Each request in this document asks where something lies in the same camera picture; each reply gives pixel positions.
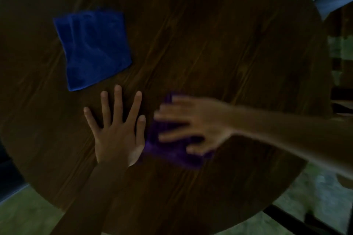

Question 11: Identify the person's left hand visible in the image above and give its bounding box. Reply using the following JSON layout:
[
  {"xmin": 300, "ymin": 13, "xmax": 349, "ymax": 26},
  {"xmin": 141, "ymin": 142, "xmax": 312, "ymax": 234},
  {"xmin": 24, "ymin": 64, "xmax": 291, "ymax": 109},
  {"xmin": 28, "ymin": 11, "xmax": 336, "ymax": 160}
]
[{"xmin": 83, "ymin": 85, "xmax": 146, "ymax": 167}]

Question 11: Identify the purple microfibre cloth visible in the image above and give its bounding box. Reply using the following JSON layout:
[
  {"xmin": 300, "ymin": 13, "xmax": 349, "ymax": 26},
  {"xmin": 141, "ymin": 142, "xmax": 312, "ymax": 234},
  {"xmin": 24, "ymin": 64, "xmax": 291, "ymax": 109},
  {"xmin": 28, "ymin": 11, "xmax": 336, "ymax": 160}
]
[{"xmin": 142, "ymin": 93, "xmax": 216, "ymax": 171}]

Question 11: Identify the person's right forearm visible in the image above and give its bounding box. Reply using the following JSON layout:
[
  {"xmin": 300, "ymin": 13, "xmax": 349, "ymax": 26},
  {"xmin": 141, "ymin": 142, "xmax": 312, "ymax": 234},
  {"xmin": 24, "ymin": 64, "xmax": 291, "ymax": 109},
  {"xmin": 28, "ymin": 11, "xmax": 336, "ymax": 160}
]
[{"xmin": 234, "ymin": 105, "xmax": 353, "ymax": 181}]

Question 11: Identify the black metal table leg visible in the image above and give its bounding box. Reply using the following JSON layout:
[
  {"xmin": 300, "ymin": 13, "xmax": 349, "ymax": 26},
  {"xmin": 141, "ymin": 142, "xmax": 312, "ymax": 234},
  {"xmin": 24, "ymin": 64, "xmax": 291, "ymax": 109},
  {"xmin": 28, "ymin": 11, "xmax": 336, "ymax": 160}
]
[{"xmin": 263, "ymin": 204, "xmax": 344, "ymax": 235}]

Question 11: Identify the person's left forearm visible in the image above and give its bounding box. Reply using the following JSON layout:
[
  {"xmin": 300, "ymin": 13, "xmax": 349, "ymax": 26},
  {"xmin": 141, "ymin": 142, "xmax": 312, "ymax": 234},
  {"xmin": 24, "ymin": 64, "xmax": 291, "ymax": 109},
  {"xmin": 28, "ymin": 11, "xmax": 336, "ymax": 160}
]
[{"xmin": 50, "ymin": 160, "xmax": 130, "ymax": 235}]

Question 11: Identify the blue microfibre cloth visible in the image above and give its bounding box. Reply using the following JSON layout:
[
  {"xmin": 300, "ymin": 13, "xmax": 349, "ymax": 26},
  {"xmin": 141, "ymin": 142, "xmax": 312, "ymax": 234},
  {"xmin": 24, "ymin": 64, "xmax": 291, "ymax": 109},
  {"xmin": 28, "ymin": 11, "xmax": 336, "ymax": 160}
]
[{"xmin": 53, "ymin": 8, "xmax": 132, "ymax": 92}]

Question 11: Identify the person's right hand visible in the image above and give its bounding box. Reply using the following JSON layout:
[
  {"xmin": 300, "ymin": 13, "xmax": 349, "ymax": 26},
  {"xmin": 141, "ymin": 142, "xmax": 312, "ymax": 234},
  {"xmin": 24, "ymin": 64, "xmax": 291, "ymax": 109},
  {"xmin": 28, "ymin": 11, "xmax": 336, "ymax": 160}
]
[{"xmin": 154, "ymin": 95, "xmax": 239, "ymax": 156}]

